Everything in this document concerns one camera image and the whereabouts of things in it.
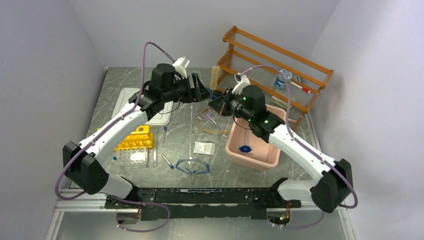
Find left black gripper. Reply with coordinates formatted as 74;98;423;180
162;72;212;104

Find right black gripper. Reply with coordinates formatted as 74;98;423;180
208;87;254;123

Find yellow rubber tubing with clamps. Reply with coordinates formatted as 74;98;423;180
197;107;230;138

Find wooden handled brush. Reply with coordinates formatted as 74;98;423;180
210;65;221;91

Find small clear plastic bag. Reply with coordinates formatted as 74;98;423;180
193;141;216;155

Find blue safety glasses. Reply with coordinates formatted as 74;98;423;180
174;159;210;175

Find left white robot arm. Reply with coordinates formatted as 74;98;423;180
63;63;210;208

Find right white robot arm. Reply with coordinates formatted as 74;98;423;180
208;85;358;213

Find blue stapler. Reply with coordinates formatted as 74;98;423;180
206;88;223;101

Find white plastic lid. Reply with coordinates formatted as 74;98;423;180
111;87;174;126

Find upright blue capped tube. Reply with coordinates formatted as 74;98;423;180
162;126;168;144

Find pink plastic bin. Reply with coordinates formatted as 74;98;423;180
225;118;281;172

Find beige labelled block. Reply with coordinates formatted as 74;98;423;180
271;96;289;111

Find blue white jar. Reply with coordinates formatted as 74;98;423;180
274;68;293;89

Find orange wooden shelf rack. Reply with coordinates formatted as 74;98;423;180
217;26;334;130

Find clear test tube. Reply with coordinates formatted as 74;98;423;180
153;148;158;168

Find yellow test tube rack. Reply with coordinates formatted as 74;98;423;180
113;125;155;152

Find red white marker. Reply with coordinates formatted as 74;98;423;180
290;81;311;94

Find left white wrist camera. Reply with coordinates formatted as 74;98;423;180
172;56;190;78

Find black base frame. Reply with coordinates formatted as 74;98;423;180
104;187;301;221

